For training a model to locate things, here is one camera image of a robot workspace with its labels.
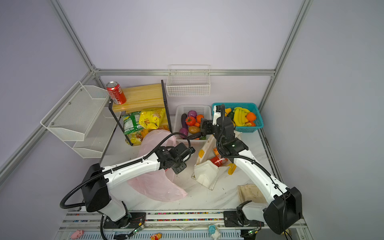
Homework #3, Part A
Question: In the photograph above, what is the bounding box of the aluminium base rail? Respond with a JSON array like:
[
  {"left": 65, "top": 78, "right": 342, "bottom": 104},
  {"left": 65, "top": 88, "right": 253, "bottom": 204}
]
[{"left": 55, "top": 210, "right": 313, "bottom": 240}]

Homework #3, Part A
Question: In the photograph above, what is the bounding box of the teal plastic fruit basket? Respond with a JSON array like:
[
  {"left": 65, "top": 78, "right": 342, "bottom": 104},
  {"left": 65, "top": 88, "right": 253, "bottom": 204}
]
[{"left": 224, "top": 103, "right": 264, "bottom": 133}]

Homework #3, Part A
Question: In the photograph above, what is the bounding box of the wooden two-tier shelf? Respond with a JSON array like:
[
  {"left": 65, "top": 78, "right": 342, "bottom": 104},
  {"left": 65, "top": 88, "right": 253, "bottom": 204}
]
[{"left": 109, "top": 82, "right": 172, "bottom": 146}]

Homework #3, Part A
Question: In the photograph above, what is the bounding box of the yellow chips bag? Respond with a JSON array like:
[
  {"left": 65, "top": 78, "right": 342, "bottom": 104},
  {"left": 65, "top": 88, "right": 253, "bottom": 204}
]
[{"left": 139, "top": 108, "right": 166, "bottom": 130}]

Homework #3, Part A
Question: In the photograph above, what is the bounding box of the white wire wall basket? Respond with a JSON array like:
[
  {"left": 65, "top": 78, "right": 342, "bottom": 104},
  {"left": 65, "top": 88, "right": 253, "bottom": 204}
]
[{"left": 166, "top": 65, "right": 211, "bottom": 97}]

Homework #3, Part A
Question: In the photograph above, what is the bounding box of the dark eggplant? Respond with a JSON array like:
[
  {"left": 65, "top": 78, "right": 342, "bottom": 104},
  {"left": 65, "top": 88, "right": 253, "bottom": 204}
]
[{"left": 181, "top": 114, "right": 188, "bottom": 129}]

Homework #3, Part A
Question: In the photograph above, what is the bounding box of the blue white toy figure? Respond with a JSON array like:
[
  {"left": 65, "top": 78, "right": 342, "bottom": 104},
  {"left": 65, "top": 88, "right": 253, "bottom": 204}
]
[{"left": 208, "top": 225, "right": 221, "bottom": 240}]

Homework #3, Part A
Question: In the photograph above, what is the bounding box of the white plastic vegetable basket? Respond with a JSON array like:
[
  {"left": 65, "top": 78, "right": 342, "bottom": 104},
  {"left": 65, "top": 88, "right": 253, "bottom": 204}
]
[{"left": 172, "top": 105, "right": 212, "bottom": 146}]

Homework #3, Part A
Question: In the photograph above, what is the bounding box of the small orange vegetable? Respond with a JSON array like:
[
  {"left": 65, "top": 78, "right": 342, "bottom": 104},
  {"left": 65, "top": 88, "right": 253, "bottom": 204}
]
[{"left": 196, "top": 115, "right": 204, "bottom": 124}]

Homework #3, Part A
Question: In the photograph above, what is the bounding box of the green snack bag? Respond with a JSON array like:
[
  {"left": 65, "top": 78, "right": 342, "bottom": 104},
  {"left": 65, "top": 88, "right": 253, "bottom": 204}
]
[{"left": 123, "top": 112, "right": 143, "bottom": 135}]

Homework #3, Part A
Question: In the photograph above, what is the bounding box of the brown potato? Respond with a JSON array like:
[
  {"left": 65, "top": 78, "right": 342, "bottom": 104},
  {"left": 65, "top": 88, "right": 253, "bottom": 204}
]
[{"left": 188, "top": 126, "right": 201, "bottom": 135}]

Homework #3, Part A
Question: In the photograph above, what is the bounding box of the white canvas tote bag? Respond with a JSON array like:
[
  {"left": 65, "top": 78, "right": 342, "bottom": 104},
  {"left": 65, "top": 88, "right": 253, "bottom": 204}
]
[{"left": 192, "top": 135, "right": 237, "bottom": 190}]

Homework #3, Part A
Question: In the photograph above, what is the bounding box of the banana bunch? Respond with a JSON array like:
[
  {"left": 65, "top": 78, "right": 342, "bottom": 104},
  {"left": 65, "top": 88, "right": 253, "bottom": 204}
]
[{"left": 234, "top": 107, "right": 250, "bottom": 127}]

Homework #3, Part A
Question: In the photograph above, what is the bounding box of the orange fruit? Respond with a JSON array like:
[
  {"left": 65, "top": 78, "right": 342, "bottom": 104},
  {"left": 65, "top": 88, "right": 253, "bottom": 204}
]
[{"left": 246, "top": 112, "right": 257, "bottom": 122}]

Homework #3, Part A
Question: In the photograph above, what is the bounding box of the purple onion top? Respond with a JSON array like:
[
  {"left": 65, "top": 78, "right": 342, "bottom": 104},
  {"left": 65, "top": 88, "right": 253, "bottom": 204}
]
[{"left": 188, "top": 111, "right": 198, "bottom": 118}]

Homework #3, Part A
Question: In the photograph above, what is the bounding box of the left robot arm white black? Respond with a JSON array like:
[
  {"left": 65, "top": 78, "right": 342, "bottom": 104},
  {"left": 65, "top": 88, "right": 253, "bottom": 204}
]
[{"left": 60, "top": 133, "right": 196, "bottom": 230}]

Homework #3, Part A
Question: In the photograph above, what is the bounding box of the red cola can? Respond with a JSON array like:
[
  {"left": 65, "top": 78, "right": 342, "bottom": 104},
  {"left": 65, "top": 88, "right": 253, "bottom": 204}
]
[
  {"left": 210, "top": 155, "right": 228, "bottom": 167},
  {"left": 107, "top": 82, "right": 127, "bottom": 105}
]

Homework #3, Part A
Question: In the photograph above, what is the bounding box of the orange bear toy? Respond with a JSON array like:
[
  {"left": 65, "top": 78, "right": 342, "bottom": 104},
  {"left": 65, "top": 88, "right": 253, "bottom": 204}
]
[{"left": 150, "top": 233, "right": 163, "bottom": 240}]

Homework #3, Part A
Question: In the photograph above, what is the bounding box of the pink plastic grocery bag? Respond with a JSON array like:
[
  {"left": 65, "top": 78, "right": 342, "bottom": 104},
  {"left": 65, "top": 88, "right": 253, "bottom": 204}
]
[{"left": 128, "top": 130, "right": 188, "bottom": 202}]

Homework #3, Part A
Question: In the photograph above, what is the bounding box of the yellow pear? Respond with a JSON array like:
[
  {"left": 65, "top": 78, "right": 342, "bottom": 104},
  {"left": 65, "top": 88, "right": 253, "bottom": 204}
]
[{"left": 225, "top": 108, "right": 232, "bottom": 116}]

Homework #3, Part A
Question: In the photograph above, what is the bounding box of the orange soda can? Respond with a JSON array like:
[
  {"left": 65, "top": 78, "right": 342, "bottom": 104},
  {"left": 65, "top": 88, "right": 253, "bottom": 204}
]
[{"left": 213, "top": 148, "right": 220, "bottom": 156}]

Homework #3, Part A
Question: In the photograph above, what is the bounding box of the red tomato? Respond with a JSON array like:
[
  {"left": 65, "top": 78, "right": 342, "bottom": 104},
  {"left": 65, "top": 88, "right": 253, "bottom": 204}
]
[{"left": 186, "top": 116, "right": 196, "bottom": 126}]

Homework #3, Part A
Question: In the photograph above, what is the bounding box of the white mesh wall rack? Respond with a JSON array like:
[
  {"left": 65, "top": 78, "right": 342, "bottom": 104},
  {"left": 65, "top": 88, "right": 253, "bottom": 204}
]
[{"left": 41, "top": 82, "right": 121, "bottom": 159}]

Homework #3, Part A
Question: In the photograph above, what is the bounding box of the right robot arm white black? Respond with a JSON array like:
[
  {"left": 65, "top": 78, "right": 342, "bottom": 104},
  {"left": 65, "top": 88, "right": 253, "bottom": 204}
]
[{"left": 202, "top": 105, "right": 303, "bottom": 235}]

